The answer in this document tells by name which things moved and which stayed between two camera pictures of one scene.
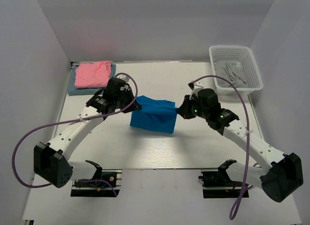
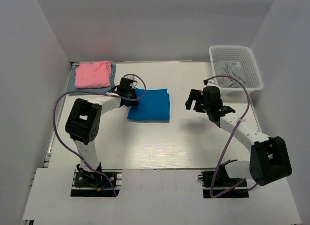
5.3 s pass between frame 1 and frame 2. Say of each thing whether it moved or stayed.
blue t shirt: moved
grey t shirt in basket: stayed
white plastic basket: stayed
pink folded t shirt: stayed
